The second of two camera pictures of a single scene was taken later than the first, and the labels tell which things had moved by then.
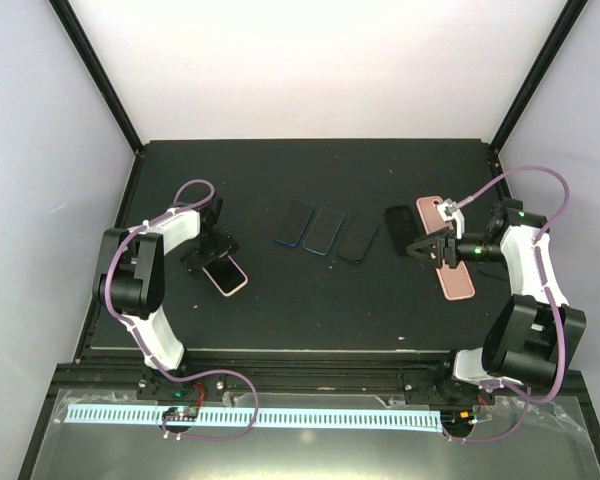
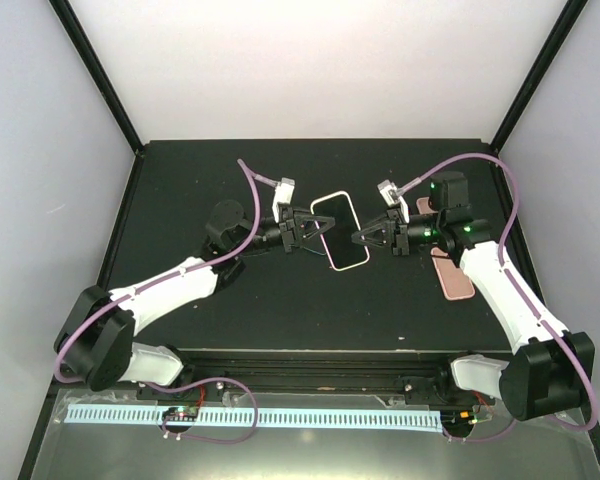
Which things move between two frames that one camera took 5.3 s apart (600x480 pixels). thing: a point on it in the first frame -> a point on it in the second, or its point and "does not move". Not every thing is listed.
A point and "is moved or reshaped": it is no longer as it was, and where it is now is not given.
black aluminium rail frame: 120,371 does not move
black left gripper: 193,263 -> 290,223
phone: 226,275 is moved or reshaped
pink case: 456,282 does not move
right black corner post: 540,67 does not move
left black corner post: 117,104 does not move
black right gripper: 445,248 -> 400,246
